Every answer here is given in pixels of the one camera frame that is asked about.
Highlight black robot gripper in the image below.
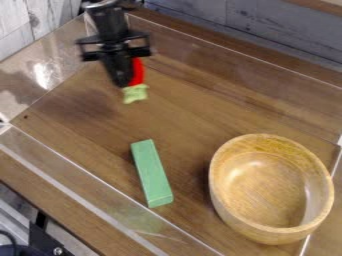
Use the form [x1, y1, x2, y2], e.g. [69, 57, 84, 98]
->
[76, 0, 152, 88]

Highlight red felt strawberry toy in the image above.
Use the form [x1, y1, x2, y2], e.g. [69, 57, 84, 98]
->
[120, 56, 151, 105]

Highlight clear acrylic tray walls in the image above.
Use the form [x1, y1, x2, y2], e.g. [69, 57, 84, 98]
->
[0, 10, 342, 256]

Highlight green rectangular block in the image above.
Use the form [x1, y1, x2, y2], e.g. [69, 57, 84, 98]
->
[131, 139, 174, 208]

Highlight wooden bowl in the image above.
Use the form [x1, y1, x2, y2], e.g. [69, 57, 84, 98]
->
[208, 134, 334, 245]

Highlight black clamp bracket with screw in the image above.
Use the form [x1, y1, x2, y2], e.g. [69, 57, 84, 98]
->
[28, 223, 75, 256]

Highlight black cable loop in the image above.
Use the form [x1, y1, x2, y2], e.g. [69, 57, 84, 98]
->
[0, 229, 19, 256]

